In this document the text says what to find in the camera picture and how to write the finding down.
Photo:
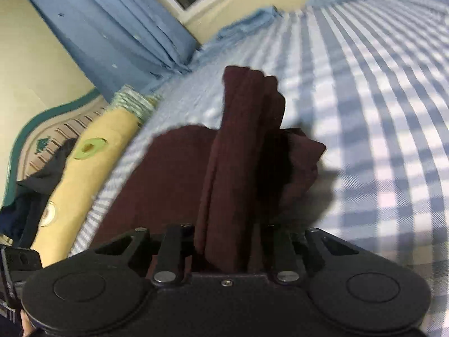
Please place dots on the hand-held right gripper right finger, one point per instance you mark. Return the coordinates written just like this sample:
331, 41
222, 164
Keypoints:
285, 252

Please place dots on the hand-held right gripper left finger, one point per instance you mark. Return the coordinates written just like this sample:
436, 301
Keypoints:
172, 252

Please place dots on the maroon printed t-shirt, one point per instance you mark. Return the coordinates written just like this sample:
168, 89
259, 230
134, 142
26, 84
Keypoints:
242, 154

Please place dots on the person's left hand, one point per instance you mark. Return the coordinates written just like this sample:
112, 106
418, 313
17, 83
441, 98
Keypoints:
27, 324

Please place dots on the dark navy garment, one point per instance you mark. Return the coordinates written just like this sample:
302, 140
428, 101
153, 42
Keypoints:
31, 189

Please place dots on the yellow avocado print quilt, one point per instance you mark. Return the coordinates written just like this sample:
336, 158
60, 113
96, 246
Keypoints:
91, 179

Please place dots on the teal trimmed bed headboard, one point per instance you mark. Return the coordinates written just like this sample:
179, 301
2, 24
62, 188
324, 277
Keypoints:
42, 133

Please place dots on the blue checked bed sheet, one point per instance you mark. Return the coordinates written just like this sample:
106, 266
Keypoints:
386, 130

